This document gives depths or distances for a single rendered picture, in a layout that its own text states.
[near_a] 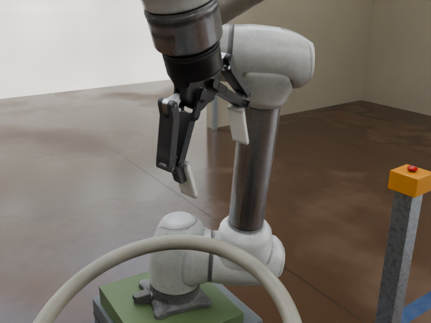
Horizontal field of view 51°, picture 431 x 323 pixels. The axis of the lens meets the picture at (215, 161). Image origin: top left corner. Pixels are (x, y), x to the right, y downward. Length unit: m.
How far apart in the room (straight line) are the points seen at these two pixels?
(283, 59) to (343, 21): 6.60
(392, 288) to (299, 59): 1.33
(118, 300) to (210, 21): 1.07
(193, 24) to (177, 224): 0.85
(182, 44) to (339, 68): 7.18
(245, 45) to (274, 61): 0.07
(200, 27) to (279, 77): 0.51
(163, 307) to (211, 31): 1.00
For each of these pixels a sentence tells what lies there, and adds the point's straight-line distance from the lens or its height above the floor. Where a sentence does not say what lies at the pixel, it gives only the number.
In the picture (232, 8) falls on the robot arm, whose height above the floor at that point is 1.71.
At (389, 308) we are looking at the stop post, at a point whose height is 0.46.
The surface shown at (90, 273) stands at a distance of 0.94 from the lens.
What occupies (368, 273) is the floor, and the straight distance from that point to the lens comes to 3.25.
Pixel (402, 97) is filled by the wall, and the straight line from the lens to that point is 7.81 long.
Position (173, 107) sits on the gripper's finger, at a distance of 0.58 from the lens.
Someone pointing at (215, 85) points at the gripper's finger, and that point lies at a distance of 0.62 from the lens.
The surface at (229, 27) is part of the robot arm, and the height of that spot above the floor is 1.66.
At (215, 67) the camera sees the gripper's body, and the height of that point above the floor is 1.65.
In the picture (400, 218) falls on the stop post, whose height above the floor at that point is 0.89.
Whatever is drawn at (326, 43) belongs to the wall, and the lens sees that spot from 7.39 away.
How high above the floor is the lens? 1.74
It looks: 20 degrees down
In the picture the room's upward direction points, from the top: straight up
